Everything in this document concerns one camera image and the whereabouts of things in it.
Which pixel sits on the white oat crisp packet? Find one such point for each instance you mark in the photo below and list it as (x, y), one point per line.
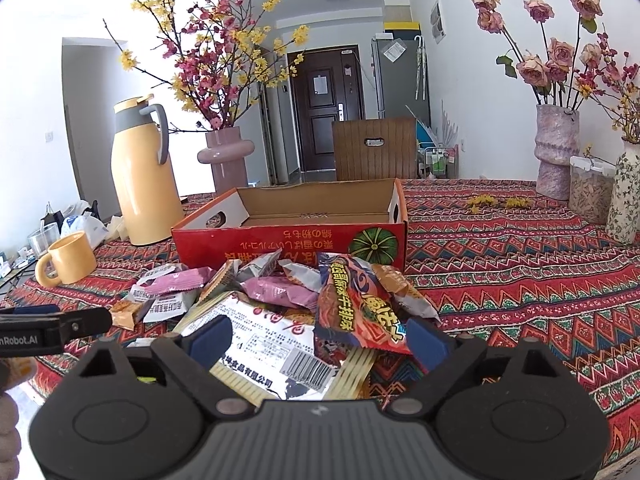
(159, 308)

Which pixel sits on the pink yellow blossom branches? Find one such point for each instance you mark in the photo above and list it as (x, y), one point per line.
(219, 53)

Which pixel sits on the clear glass cup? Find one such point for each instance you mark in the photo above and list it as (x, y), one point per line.
(42, 238)

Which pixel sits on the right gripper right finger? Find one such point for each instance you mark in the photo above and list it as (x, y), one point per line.
(450, 364)

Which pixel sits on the silver white snack packet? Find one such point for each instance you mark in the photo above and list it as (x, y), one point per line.
(268, 264)

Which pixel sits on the textured pink tall vase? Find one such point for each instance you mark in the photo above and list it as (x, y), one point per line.
(556, 141)

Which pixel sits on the clear jar with seeds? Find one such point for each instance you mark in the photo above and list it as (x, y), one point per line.
(591, 186)

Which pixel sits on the grey refrigerator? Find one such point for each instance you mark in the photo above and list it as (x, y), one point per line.
(400, 74)

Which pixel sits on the white plastic bag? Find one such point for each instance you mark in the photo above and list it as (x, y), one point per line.
(84, 217)

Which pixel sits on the orange cracker packet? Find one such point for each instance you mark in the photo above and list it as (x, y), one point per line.
(403, 292)

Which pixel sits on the small pink packet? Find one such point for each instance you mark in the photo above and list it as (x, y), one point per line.
(280, 292)

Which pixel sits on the dried pink roses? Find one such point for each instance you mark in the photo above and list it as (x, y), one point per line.
(567, 75)

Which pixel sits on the person left hand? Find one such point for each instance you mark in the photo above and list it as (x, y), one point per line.
(14, 371)

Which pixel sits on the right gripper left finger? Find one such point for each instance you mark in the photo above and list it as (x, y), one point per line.
(186, 361)

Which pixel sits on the patterned red tablecloth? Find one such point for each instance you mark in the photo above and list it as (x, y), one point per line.
(542, 272)

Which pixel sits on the yellow thermos jug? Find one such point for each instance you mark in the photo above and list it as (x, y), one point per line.
(142, 173)

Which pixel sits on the brown wooden chair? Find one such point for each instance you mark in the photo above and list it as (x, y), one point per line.
(371, 149)

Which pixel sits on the dark brown door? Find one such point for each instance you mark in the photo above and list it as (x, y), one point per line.
(327, 88)

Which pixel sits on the small cracker packet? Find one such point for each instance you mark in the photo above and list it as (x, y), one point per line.
(126, 314)

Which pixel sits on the large white striped snack bag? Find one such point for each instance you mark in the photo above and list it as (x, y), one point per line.
(273, 354)

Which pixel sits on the pink snack packet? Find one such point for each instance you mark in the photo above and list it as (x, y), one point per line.
(181, 281)

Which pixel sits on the floral white vase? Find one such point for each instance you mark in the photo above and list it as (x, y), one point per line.
(623, 215)

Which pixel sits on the yellow ceramic mug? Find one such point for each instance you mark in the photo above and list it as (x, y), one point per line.
(67, 261)

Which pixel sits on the fallen yellow petals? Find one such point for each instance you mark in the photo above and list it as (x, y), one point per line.
(477, 203)

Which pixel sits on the red spicy snack bag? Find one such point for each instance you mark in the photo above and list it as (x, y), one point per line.
(354, 308)

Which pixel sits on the red cardboard box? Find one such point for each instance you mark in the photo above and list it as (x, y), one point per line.
(366, 218)

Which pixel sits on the pink ring vase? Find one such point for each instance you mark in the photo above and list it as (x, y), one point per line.
(225, 154)

